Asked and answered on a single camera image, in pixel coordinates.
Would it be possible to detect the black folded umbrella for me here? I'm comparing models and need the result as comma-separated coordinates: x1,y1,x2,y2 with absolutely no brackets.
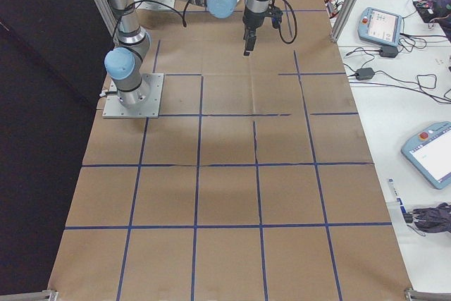
404,202,451,235

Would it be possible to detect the long black desk cable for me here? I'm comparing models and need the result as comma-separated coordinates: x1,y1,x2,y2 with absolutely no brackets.
373,68,451,105

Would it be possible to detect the aluminium frame bar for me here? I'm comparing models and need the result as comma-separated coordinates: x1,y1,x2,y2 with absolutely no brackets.
82,0,119,39

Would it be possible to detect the black frame cover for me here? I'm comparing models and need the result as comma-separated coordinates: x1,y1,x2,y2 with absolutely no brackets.
0,0,118,295

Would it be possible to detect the seated person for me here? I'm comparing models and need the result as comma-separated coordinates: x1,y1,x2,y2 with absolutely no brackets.
419,0,451,39

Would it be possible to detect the blue grey teach pendant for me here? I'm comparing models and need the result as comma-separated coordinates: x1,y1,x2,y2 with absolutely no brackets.
400,121,451,190
357,6,404,48

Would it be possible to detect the tall aluminium extrusion post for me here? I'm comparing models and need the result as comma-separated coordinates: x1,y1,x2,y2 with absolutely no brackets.
329,0,375,44

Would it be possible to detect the white square base plate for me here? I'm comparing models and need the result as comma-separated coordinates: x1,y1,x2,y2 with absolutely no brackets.
135,0,177,11
101,73,165,119

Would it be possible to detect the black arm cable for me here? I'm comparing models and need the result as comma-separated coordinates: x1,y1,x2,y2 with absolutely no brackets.
112,0,297,45

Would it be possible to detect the metal table corner bracket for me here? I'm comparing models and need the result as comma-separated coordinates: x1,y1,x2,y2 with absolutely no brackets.
0,289,59,301
403,287,451,301

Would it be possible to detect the black pendant cable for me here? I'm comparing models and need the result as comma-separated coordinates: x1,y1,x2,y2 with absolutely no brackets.
397,32,451,55

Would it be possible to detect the black circuit board with wires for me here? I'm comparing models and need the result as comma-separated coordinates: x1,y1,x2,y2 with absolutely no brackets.
412,0,441,24

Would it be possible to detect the white desk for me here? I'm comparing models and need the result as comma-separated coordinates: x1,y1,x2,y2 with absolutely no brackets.
311,0,451,297

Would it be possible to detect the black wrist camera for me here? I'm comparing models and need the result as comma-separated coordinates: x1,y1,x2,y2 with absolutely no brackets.
267,5,284,30

